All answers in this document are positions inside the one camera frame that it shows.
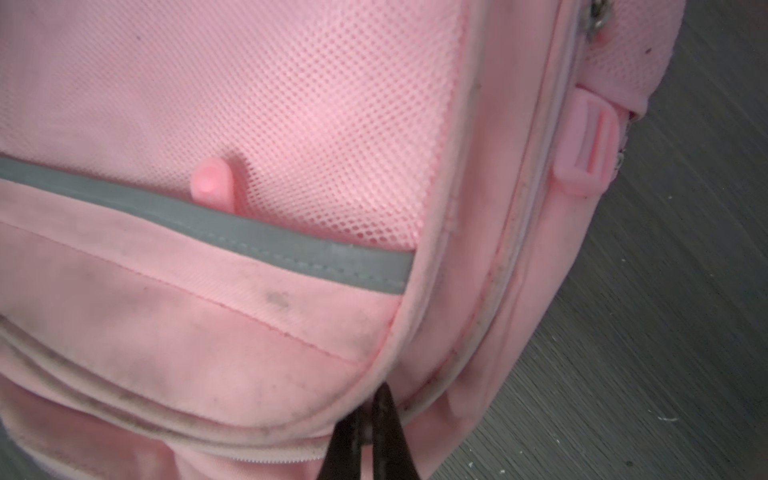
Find pink student backpack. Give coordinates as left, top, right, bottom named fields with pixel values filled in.
left=1, top=1, right=685, bottom=479

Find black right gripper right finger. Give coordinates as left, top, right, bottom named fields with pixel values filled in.
left=371, top=383, right=420, bottom=480

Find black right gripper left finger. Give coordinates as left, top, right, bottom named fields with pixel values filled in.
left=316, top=407, right=363, bottom=480

